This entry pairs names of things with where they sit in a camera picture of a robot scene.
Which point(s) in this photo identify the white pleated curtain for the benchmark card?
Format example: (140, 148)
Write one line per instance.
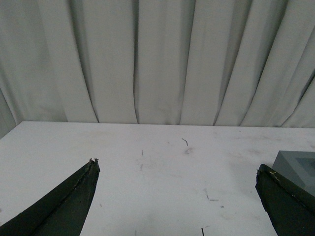
(178, 62)

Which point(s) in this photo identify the gray cube base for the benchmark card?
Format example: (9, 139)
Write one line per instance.
(298, 167)

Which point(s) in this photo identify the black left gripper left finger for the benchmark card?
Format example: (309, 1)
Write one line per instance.
(62, 211)

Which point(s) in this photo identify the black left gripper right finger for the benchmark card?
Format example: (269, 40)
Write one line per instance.
(290, 208)

